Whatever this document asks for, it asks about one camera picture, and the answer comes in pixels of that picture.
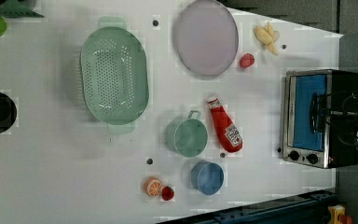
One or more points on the toaster oven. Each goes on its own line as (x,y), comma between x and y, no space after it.
(319,118)

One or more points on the red ketchup bottle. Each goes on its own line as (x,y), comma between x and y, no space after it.
(226,131)

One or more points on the blue cup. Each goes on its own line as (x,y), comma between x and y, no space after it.
(207,177)

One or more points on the green perforated colander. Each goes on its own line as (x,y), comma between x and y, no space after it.
(114,75)

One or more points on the orange slice toy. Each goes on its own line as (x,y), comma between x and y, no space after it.
(153,187)

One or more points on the round grey plate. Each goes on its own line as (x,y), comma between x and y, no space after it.
(206,38)

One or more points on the small dark red strawberry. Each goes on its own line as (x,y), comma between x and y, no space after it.
(167,193)

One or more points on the red toy strawberry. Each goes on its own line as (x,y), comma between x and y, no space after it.
(247,60)

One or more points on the peeled banana toy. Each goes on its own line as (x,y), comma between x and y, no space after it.
(267,35)

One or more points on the yellow red clamp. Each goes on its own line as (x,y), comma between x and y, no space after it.
(338,215)

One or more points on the green triangular object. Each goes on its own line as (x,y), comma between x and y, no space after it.
(15,9)

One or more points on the green cup with handle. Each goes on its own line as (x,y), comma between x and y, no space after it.
(188,136)

